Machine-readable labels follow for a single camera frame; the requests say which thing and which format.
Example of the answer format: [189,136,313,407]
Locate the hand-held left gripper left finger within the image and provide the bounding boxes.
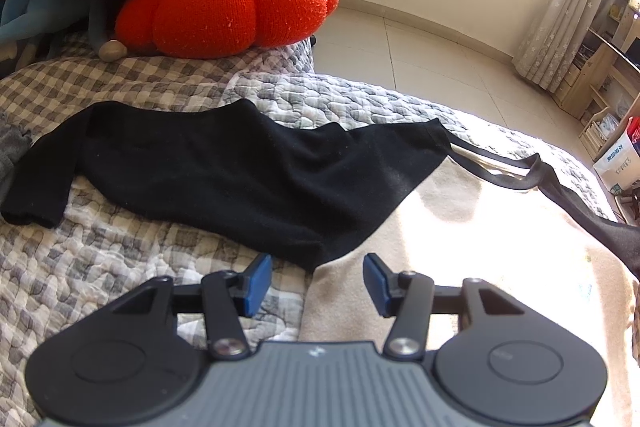
[107,253,274,362]

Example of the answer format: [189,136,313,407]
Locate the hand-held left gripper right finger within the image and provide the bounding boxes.
[363,253,532,362]

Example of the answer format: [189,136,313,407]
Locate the black sweater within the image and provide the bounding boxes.
[0,99,453,275]

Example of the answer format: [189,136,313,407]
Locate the beige fleece garment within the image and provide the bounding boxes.
[300,152,640,427]

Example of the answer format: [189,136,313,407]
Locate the grey checked quilt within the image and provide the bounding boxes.
[0,29,618,427]

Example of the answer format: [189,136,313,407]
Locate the wooden magazine rack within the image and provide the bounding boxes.
[579,104,626,162]

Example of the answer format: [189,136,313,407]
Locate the white paper bag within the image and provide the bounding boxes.
[592,127,640,194]

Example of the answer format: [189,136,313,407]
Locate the grey cloth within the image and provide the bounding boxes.
[0,109,33,195]

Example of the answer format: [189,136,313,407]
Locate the wooden desk shelf unit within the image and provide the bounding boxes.
[552,0,640,162]

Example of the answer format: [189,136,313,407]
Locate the black laptop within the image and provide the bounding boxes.
[602,37,640,72]

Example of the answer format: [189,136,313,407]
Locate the blue plush toy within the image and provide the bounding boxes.
[0,0,130,62]

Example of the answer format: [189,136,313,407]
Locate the black strap garment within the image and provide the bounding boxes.
[447,142,640,280]

